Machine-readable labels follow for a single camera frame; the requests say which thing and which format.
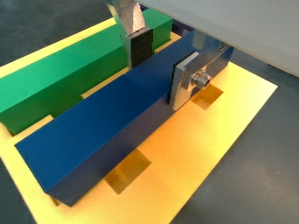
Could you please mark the blue block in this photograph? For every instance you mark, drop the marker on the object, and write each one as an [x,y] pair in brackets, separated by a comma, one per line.
[73,151]

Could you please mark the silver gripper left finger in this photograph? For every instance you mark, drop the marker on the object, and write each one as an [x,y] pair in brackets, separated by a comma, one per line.
[136,34]

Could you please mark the green block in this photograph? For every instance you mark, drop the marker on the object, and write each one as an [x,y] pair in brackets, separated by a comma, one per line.
[47,87]

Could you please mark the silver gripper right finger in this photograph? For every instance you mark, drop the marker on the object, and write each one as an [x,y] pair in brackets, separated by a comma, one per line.
[189,72]

